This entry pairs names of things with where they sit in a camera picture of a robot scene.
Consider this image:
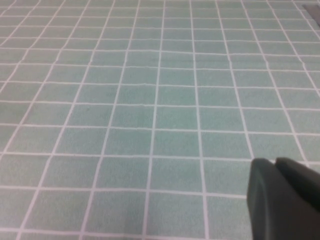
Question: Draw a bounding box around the green white checked tablecloth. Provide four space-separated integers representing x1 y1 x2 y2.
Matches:
0 0 320 240

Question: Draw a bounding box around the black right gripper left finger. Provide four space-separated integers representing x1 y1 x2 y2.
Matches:
246 157 320 240

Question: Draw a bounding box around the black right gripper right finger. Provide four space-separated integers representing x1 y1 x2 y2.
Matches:
274 156 320 216

